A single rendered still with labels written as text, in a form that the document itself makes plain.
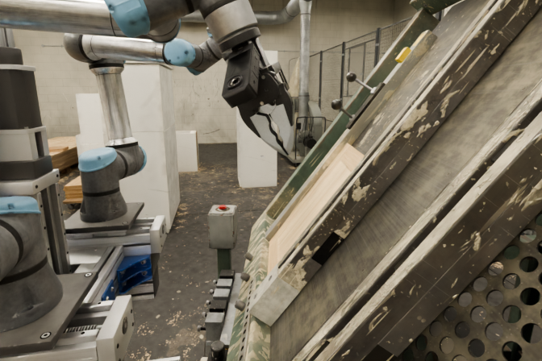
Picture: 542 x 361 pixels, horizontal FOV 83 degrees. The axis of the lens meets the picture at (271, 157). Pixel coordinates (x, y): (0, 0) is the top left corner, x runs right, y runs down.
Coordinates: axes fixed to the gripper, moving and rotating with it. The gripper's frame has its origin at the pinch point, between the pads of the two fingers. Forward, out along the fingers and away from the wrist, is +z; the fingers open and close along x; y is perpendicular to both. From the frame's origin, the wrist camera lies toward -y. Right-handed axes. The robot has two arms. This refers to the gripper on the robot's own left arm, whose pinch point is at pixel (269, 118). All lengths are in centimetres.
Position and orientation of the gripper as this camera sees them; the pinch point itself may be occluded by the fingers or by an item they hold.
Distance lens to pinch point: 111.1
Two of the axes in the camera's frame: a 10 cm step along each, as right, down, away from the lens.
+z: 5.4, 8.2, 2.1
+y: 6.1, -2.0, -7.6
